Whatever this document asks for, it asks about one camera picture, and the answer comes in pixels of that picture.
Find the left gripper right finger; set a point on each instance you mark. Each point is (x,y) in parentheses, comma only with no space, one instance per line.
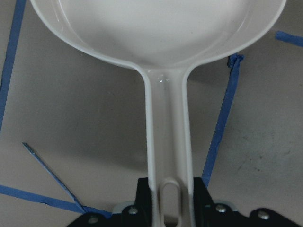
(207,213)

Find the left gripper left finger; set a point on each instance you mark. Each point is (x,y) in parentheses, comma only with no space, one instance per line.
(140,214)

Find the beige plastic dustpan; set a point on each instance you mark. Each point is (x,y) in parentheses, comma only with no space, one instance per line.
(163,40)

